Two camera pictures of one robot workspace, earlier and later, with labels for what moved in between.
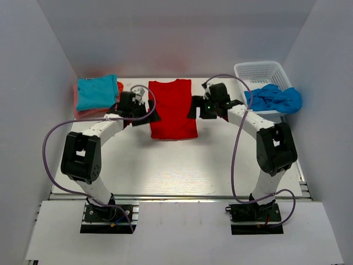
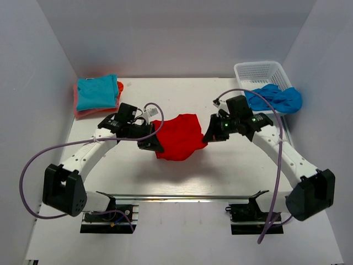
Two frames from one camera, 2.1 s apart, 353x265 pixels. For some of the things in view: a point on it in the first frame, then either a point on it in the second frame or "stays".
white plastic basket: [251, 74] stays
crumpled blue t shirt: [271, 97] stays
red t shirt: [173, 100] to [180, 137]
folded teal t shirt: [99, 93] stays
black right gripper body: [208, 109] to [223, 126]
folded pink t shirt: [80, 114] stays
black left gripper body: [138, 110] to [137, 131]
